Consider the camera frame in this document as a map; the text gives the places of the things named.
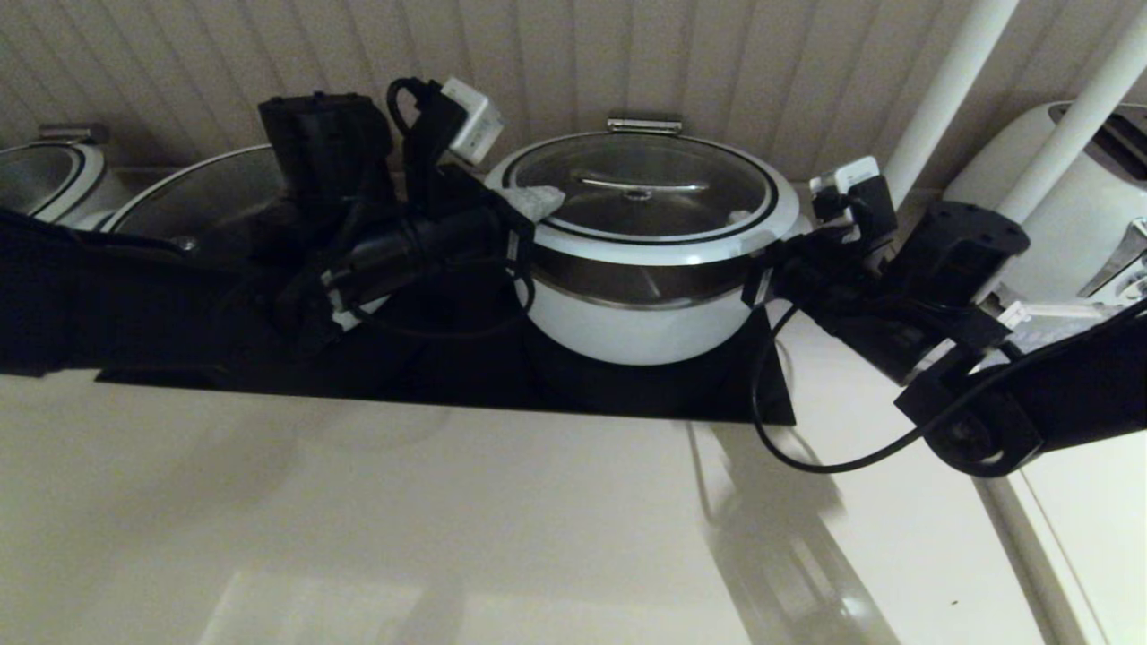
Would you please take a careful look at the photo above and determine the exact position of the white round pole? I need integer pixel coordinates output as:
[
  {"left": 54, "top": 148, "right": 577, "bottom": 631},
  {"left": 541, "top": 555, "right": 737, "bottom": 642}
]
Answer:
[
  {"left": 993, "top": 4, "right": 1147, "bottom": 227},
  {"left": 883, "top": 0, "right": 1022, "bottom": 209}
]

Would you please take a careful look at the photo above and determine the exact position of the white toaster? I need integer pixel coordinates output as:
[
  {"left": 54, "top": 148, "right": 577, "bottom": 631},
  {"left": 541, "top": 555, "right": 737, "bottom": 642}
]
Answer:
[{"left": 941, "top": 100, "right": 1147, "bottom": 307}]

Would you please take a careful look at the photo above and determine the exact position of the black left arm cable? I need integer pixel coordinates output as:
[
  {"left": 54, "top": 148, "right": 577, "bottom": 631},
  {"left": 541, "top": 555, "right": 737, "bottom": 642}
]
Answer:
[{"left": 345, "top": 78, "right": 539, "bottom": 342}]

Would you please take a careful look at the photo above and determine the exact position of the glass lid with white rim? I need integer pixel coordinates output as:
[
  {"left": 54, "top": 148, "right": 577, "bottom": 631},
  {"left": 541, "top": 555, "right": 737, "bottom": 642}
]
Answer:
[{"left": 484, "top": 132, "right": 804, "bottom": 268}]

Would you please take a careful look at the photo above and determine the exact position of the silver metal bar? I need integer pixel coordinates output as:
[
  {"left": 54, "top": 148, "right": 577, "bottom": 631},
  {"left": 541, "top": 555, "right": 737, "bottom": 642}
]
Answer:
[
  {"left": 607, "top": 112, "right": 685, "bottom": 136},
  {"left": 38, "top": 123, "right": 111, "bottom": 147}
]

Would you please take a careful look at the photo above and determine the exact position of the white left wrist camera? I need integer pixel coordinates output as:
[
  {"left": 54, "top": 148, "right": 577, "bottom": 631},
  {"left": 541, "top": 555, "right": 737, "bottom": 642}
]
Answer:
[{"left": 387, "top": 76, "right": 505, "bottom": 216}]

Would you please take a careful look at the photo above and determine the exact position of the white pot with steel rim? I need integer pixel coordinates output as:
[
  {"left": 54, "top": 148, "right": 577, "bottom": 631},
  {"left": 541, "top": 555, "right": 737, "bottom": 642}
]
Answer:
[{"left": 518, "top": 235, "right": 789, "bottom": 367}]

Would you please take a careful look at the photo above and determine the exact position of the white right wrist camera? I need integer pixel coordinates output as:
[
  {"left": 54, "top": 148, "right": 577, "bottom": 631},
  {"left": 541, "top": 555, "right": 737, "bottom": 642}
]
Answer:
[{"left": 809, "top": 157, "right": 897, "bottom": 256}]

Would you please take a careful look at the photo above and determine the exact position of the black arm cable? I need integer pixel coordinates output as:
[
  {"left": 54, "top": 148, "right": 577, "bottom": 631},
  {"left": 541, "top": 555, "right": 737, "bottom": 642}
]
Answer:
[
  {"left": 751, "top": 305, "right": 996, "bottom": 475},
  {"left": 345, "top": 78, "right": 539, "bottom": 342}
]

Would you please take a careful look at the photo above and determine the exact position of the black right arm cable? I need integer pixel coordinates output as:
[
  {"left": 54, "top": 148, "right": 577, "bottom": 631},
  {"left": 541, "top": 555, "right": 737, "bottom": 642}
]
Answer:
[{"left": 751, "top": 305, "right": 996, "bottom": 475}]

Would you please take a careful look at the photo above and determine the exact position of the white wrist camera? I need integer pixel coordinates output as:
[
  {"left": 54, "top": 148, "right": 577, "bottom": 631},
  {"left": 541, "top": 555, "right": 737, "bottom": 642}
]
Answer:
[
  {"left": 387, "top": 76, "right": 505, "bottom": 216},
  {"left": 809, "top": 157, "right": 897, "bottom": 256}
]

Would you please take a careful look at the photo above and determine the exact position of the large black induction cooktop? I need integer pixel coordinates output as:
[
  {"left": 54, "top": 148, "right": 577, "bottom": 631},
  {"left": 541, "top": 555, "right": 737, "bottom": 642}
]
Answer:
[{"left": 94, "top": 296, "right": 797, "bottom": 426}]

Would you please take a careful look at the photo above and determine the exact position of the clear acrylic sign holder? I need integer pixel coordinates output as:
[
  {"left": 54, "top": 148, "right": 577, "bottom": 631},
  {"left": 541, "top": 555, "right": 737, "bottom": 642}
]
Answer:
[{"left": 995, "top": 300, "right": 1125, "bottom": 361}]

